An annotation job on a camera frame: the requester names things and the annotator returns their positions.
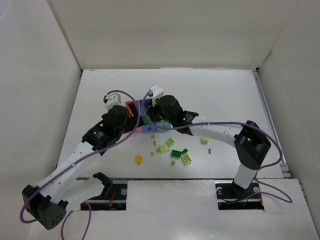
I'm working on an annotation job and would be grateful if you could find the dark green lego plate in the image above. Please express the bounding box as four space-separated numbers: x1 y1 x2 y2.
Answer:
142 116 150 126

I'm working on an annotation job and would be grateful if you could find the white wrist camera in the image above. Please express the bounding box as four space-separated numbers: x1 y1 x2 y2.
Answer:
103 92 122 111
148 84 164 101

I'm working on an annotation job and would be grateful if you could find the small dark green slope lego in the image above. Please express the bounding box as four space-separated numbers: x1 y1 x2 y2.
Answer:
181 148 188 154

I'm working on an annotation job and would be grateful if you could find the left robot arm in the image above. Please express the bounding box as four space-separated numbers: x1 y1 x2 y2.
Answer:
20 101 143 230

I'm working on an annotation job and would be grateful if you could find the small yellow lego brick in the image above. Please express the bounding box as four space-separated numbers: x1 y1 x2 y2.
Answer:
135 155 143 165

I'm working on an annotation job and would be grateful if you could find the light green square lego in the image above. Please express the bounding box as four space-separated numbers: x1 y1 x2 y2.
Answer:
166 138 175 147

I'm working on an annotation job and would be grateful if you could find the light blue container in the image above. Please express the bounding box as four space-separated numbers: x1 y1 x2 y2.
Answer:
156 120 172 132

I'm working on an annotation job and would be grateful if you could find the purple container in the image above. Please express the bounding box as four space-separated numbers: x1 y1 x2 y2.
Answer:
139 99 157 133

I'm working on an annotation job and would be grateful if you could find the pale lime lego cube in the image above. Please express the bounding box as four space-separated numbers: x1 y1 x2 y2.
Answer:
201 137 209 145

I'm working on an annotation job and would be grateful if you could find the lime 2x2 lego brick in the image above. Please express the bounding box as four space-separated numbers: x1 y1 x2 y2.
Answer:
181 153 192 165

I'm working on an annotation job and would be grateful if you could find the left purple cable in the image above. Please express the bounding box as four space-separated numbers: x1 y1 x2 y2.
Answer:
19 89 142 240

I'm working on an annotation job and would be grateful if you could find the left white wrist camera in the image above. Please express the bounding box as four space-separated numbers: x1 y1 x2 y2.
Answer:
103 92 122 111

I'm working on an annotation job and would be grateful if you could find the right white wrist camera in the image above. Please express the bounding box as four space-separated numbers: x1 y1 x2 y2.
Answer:
148 84 164 101

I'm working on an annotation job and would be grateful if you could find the dark green 2x2 lego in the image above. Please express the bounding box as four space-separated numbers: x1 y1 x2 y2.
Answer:
170 149 182 159

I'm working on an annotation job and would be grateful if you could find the lime rounded lego brick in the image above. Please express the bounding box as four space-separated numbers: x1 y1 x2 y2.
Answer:
156 144 170 154

